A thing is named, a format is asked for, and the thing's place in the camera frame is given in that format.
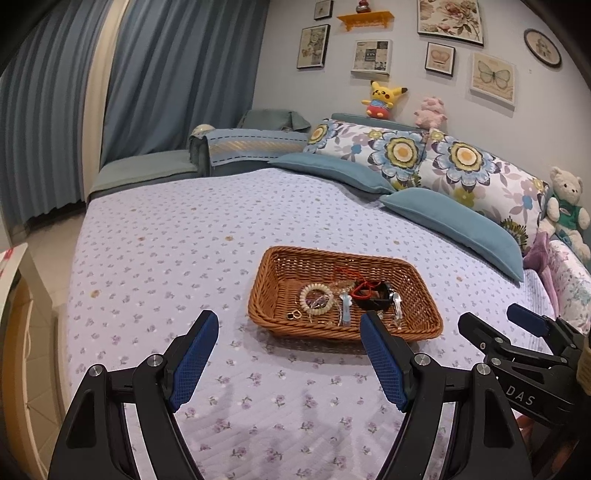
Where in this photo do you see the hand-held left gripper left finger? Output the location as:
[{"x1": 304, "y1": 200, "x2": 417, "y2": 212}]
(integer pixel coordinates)
[{"x1": 47, "y1": 310, "x2": 220, "y2": 480}]

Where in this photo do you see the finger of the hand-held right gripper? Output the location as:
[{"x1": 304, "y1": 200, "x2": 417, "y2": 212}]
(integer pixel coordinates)
[
  {"x1": 506, "y1": 303, "x2": 591, "y2": 358},
  {"x1": 458, "y1": 312, "x2": 580, "y2": 416}
]

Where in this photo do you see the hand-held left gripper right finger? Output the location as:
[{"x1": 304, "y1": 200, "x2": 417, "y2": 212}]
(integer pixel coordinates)
[{"x1": 360, "y1": 311, "x2": 532, "y2": 480}]

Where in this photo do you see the black bracelet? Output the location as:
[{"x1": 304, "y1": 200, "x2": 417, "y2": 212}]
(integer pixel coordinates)
[{"x1": 353, "y1": 281, "x2": 393, "y2": 311}]

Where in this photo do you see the red cord bracelet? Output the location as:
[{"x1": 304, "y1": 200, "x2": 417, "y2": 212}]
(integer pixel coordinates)
[{"x1": 335, "y1": 267, "x2": 377, "y2": 301}]

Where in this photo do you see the cream spiral hair tie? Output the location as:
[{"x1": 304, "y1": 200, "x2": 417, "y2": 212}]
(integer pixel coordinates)
[{"x1": 300, "y1": 283, "x2": 335, "y2": 317}]

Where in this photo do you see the brown wicker basket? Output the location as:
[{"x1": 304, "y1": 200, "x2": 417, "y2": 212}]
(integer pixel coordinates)
[{"x1": 248, "y1": 246, "x2": 444, "y2": 343}]

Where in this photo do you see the floral quilt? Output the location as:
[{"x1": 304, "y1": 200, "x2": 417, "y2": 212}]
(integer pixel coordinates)
[{"x1": 547, "y1": 239, "x2": 591, "y2": 335}]

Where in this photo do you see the purple cloth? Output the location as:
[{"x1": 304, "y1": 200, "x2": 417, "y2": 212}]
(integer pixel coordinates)
[{"x1": 524, "y1": 231, "x2": 559, "y2": 315}]

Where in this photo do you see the teal pillow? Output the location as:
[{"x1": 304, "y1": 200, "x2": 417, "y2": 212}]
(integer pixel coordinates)
[
  {"x1": 268, "y1": 152, "x2": 398, "y2": 195},
  {"x1": 379, "y1": 188, "x2": 525, "y2": 283}
]

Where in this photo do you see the white teddy bear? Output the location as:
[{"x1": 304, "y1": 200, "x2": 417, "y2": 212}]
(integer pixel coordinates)
[{"x1": 538, "y1": 166, "x2": 591, "y2": 264}]

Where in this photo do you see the floral pillow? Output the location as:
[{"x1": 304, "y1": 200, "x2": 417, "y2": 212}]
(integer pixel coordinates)
[
  {"x1": 418, "y1": 129, "x2": 550, "y2": 257},
  {"x1": 302, "y1": 119, "x2": 430, "y2": 192}
]

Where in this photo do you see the white side table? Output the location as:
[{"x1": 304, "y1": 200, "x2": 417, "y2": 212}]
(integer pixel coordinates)
[{"x1": 0, "y1": 242, "x2": 58, "y2": 324}]

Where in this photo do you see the grey-green sofa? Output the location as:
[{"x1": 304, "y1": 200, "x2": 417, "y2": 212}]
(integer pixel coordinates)
[{"x1": 88, "y1": 109, "x2": 312, "y2": 201}]

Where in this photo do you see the red and white paper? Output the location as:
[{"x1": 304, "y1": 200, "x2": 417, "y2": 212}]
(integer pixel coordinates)
[{"x1": 0, "y1": 247, "x2": 28, "y2": 280}]

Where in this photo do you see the blue striped sofa cover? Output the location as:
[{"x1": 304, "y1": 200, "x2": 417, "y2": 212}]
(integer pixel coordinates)
[{"x1": 205, "y1": 129, "x2": 310, "y2": 168}]

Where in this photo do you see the pink plush toy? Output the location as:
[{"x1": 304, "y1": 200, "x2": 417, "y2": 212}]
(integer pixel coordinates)
[{"x1": 413, "y1": 96, "x2": 448, "y2": 130}]

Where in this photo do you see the butterfly canvas picture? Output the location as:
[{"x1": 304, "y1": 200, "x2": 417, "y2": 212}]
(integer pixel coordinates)
[{"x1": 470, "y1": 51, "x2": 517, "y2": 109}]

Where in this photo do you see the teal headboard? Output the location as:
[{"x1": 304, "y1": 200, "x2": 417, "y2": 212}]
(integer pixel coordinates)
[{"x1": 331, "y1": 112, "x2": 416, "y2": 132}]

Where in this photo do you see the yellow plush toy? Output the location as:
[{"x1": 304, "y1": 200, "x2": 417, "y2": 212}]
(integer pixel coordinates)
[{"x1": 360, "y1": 80, "x2": 408, "y2": 121}]

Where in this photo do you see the blue curtain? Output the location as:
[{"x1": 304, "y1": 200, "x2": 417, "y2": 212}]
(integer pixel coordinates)
[
  {"x1": 0, "y1": 0, "x2": 116, "y2": 227},
  {"x1": 99, "y1": 0, "x2": 269, "y2": 160}
]

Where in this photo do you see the newspaper print canvas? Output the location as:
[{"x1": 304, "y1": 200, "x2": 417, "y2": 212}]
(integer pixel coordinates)
[{"x1": 351, "y1": 39, "x2": 393, "y2": 77}]

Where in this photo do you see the large floral painting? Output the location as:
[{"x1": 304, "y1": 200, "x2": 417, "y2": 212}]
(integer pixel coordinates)
[{"x1": 417, "y1": 0, "x2": 485, "y2": 48}]

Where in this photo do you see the black-framed print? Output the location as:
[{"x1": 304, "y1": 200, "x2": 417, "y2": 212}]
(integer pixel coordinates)
[{"x1": 296, "y1": 24, "x2": 331, "y2": 70}]

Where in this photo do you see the round black picture frame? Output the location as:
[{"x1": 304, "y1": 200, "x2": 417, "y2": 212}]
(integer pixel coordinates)
[{"x1": 524, "y1": 28, "x2": 563, "y2": 68}]

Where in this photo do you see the small black picture frame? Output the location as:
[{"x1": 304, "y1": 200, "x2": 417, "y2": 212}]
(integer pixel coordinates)
[{"x1": 425, "y1": 41, "x2": 457, "y2": 75}]

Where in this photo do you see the orange wall shelf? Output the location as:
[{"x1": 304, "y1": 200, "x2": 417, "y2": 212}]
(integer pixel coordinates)
[{"x1": 336, "y1": 11, "x2": 395, "y2": 33}]

